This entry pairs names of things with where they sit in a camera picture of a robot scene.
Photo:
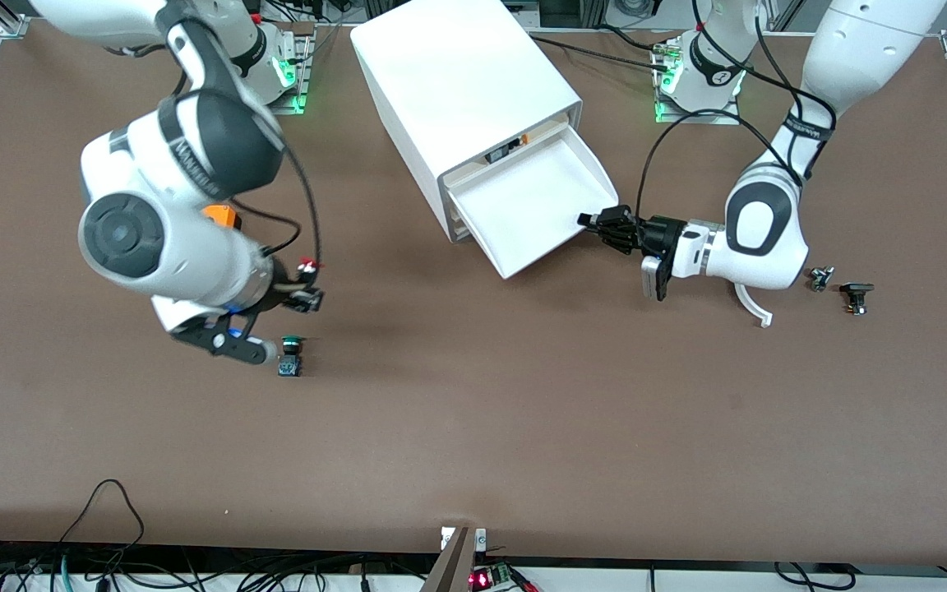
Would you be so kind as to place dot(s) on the white drawer with orange part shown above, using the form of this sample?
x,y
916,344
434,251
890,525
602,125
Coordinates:
x,y
465,171

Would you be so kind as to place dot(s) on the white drawer cabinet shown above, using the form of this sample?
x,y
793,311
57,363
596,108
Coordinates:
x,y
457,74

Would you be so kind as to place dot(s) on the green push button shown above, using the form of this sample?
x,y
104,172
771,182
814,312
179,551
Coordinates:
x,y
290,366

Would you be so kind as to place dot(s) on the white lowest drawer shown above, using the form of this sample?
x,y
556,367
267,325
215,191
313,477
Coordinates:
x,y
461,224

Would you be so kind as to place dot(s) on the brown wooden post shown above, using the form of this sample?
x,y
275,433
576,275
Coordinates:
x,y
453,567

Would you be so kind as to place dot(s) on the red push button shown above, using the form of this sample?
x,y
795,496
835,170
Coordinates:
x,y
307,265

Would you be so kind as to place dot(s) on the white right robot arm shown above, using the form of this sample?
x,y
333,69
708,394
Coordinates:
x,y
194,148

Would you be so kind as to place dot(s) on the black and orange component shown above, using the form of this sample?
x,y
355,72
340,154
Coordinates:
x,y
502,153

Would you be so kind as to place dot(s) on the orange button enclosure box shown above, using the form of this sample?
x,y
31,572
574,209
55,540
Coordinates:
x,y
223,216

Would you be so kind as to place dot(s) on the circuit board with red light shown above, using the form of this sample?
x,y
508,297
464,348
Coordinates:
x,y
486,578

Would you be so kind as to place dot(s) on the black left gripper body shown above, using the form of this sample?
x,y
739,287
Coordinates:
x,y
659,236

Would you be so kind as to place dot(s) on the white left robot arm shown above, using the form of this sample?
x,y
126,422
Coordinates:
x,y
769,230

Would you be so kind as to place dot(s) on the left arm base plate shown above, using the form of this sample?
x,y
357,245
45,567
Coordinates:
x,y
699,117

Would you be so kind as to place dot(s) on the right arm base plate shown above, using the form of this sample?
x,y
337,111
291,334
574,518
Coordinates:
x,y
297,103

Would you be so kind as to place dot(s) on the black switch component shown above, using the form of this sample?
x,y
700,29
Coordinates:
x,y
856,289

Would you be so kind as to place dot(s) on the small metal valve fitting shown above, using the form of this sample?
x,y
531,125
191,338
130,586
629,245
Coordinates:
x,y
820,279

